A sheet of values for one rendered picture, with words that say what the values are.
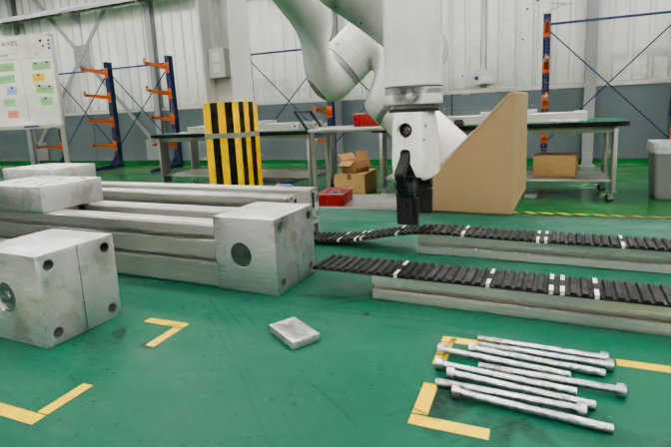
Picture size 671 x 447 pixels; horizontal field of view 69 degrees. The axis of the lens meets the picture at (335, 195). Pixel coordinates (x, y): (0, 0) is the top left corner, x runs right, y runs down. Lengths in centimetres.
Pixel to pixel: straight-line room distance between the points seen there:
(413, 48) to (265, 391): 48
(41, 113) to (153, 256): 562
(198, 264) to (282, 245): 12
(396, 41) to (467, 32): 766
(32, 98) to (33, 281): 581
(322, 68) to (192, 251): 63
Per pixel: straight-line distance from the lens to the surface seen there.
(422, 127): 69
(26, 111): 638
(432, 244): 75
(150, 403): 44
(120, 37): 1173
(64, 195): 88
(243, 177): 395
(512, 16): 829
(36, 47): 631
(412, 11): 71
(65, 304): 57
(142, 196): 99
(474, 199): 102
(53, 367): 53
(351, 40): 121
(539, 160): 548
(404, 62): 70
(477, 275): 56
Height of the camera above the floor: 100
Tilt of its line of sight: 10 degrees down
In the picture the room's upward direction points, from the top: 3 degrees counter-clockwise
